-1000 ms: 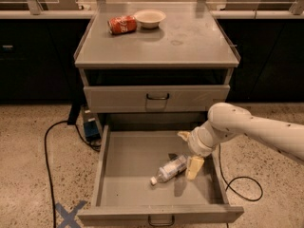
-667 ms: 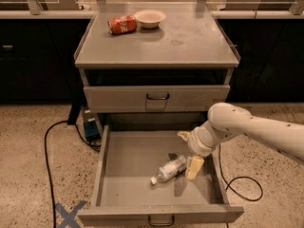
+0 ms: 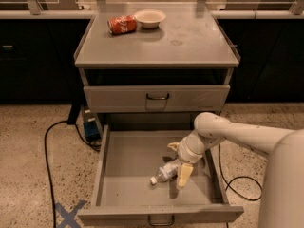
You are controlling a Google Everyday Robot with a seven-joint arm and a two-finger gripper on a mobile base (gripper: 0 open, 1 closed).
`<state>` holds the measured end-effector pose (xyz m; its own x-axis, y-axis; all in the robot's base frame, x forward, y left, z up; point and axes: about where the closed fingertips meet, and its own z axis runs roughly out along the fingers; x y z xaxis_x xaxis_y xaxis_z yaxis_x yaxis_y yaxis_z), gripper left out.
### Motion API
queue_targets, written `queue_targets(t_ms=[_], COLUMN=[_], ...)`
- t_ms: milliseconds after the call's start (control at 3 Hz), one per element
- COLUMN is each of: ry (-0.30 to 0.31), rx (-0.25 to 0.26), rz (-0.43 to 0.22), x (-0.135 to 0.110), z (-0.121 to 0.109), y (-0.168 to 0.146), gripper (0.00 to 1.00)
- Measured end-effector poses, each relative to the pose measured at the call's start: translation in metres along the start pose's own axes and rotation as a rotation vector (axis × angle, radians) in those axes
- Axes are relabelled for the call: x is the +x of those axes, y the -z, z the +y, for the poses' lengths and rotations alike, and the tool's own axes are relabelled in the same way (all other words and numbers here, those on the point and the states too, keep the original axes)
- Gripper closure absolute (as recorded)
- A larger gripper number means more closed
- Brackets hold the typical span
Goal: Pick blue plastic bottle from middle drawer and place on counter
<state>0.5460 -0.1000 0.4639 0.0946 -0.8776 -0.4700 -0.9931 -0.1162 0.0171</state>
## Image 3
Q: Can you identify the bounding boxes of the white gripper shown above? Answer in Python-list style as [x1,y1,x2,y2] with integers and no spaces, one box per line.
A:
[167,132,205,189]

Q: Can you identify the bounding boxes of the clear plastic water bottle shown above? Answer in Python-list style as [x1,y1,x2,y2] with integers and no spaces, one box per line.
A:
[150,159,181,185]

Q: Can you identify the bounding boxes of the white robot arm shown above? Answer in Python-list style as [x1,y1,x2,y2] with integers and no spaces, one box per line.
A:
[170,112,304,228]

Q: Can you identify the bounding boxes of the open grey middle drawer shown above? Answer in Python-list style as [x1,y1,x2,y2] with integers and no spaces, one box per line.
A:
[78,125,243,226]

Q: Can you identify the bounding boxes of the grey drawer cabinet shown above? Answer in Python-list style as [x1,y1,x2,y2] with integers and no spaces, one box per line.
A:
[75,2,239,131]

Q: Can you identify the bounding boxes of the closed grey top drawer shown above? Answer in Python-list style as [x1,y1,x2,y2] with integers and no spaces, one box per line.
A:
[84,85,230,113]

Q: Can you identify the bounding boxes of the blue power box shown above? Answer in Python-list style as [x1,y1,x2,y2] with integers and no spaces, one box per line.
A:
[82,106,100,142]

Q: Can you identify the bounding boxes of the blue tape cross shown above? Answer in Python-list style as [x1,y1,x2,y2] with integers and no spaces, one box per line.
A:
[54,200,86,228]

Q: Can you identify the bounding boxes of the white paper bowl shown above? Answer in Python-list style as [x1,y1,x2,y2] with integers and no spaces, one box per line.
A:
[134,9,166,29]

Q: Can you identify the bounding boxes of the dark lab bench cabinets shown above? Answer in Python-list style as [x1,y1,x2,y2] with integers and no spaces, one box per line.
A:
[0,14,304,104]

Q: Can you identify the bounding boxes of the black cable left floor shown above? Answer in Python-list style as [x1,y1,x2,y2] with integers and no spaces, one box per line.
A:
[44,120,103,228]

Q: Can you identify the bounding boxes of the black cable floor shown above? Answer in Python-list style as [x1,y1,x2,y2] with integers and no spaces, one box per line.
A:
[216,142,264,202]
[44,120,103,228]

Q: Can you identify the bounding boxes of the black cable right floor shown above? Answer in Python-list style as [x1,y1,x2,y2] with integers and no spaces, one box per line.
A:
[216,142,264,202]

